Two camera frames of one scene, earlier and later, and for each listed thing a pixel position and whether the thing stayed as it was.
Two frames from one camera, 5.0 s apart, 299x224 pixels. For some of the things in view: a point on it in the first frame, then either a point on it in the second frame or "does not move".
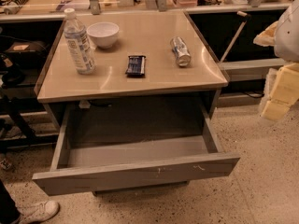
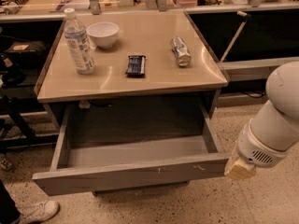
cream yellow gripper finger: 284,91 to 237,168
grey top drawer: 117,146 does not move
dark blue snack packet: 135,66 does not move
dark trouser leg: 8,211 does not move
